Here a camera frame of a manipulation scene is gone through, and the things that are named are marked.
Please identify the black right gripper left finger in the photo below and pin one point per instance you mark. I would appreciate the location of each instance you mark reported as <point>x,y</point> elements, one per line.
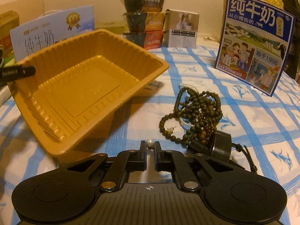
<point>117,169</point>

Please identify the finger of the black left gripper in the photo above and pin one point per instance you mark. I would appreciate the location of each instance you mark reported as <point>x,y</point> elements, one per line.
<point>13,73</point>

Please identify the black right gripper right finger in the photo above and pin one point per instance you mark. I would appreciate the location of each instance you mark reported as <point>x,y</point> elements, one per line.
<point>177,164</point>

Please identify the golden plastic tray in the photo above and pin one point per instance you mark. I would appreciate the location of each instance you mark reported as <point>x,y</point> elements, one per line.
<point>78,82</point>

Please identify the light blue milk carton box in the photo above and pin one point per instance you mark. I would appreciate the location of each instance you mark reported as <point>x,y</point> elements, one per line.
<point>47,30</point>

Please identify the brown cardboard box left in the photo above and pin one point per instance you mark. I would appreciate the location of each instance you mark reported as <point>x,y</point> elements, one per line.
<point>9,20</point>

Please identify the blue white checkered bedsheet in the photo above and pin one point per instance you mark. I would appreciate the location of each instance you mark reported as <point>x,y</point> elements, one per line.
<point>191,99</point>

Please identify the bottom black instant food bowl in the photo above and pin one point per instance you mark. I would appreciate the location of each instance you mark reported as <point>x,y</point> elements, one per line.
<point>145,39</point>

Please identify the black instant food bowl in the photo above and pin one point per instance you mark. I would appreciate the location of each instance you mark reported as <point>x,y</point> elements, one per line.
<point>145,39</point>
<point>143,5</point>
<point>144,21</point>

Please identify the small white product box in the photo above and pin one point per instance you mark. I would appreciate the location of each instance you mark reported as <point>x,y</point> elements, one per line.
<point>181,29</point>

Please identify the middle black instant food bowl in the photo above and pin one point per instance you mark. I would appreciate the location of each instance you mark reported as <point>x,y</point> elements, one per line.
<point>144,21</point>

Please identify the top black instant food bowl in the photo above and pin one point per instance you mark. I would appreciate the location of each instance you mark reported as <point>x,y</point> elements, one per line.
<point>143,5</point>

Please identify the dark blue milk carton box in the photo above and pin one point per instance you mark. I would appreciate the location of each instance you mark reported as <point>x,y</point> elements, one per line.
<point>251,35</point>

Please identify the black cylindrical cap with cord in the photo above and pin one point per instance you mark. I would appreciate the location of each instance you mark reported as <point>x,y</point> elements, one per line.
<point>219,146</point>

